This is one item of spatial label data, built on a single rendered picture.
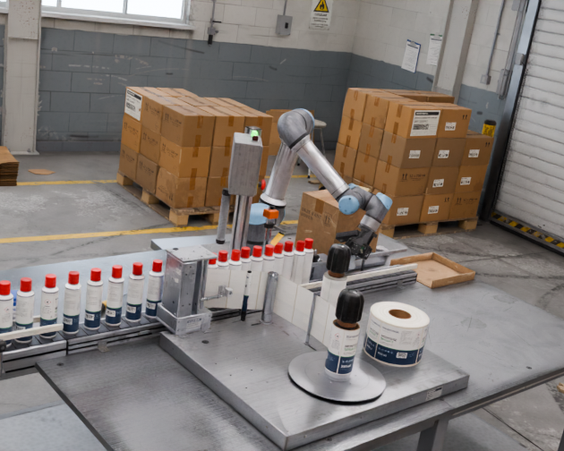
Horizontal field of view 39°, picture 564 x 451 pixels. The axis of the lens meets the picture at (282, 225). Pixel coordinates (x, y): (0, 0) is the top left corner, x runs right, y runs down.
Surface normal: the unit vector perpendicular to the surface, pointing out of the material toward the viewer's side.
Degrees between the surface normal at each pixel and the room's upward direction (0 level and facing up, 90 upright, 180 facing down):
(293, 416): 0
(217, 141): 90
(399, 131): 91
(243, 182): 90
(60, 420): 1
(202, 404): 0
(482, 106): 90
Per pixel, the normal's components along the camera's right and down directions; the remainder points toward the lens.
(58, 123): 0.54, 0.33
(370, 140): -0.80, 0.07
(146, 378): 0.15, -0.94
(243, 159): 0.07, 0.32
